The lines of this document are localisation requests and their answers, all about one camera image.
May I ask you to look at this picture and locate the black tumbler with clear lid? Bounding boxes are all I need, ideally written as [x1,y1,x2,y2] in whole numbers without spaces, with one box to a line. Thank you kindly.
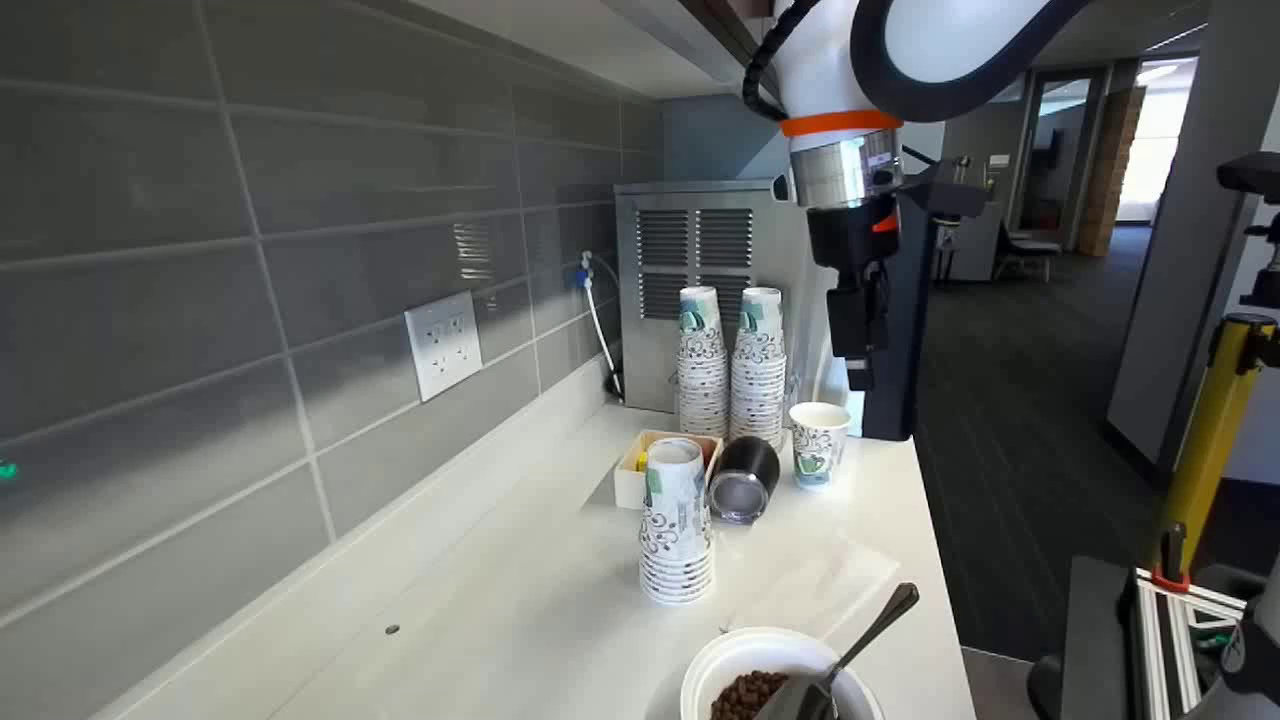
[701,434,790,527]

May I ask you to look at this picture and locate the brown food pieces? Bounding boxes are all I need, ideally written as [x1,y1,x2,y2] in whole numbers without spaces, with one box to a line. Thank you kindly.
[710,669,791,720]

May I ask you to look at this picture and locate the tall stack of paper cups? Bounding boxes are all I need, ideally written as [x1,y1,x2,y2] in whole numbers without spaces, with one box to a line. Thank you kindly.
[673,283,732,444]
[730,283,791,451]

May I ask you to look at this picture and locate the grey metal vented appliance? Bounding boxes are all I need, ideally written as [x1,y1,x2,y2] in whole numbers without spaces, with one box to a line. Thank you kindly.
[614,175,841,420]

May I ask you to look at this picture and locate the brown wooden door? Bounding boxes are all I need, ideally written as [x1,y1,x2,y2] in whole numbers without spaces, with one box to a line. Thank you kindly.
[1078,58,1152,265]

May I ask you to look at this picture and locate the black clamp with orange grip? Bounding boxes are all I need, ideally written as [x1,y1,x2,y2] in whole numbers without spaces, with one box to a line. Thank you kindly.
[1158,521,1192,601]

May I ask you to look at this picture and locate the yellow pole with black base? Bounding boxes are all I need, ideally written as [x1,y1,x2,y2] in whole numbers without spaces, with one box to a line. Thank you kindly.
[1149,311,1280,594]

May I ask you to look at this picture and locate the white paper napkin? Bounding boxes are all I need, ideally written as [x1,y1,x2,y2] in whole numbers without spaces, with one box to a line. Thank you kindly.
[716,526,903,647]

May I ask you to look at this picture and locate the single printed paper cup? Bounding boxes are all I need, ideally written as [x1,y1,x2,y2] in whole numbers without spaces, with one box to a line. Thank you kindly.
[783,401,856,493]

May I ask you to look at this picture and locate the white cup with items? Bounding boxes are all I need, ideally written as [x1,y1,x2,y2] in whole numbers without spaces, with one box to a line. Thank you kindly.
[636,438,721,614]

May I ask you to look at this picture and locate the white wall outlet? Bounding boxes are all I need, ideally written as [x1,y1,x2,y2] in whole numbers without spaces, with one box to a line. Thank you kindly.
[399,288,488,405]

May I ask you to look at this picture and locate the black camera on tripod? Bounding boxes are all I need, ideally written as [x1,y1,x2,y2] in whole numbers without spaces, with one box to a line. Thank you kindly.
[1212,147,1280,311]

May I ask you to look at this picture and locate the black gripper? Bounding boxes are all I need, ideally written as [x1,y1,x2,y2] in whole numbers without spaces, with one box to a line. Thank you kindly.
[807,196,903,434]

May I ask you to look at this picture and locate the aluminium profile frame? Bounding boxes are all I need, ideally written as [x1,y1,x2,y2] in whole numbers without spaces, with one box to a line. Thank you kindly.
[1131,565,1262,720]

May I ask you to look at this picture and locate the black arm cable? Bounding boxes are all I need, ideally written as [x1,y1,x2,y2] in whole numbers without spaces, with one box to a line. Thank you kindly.
[742,0,819,130]

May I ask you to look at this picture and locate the white bowl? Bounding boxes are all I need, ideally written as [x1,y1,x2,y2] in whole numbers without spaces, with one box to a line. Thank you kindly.
[675,625,886,720]

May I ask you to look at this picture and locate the black tall panel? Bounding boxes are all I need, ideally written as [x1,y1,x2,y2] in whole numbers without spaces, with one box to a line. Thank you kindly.
[866,183,941,444]

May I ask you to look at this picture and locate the yellow and white box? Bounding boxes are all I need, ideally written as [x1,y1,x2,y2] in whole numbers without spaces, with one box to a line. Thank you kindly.
[614,427,724,516]

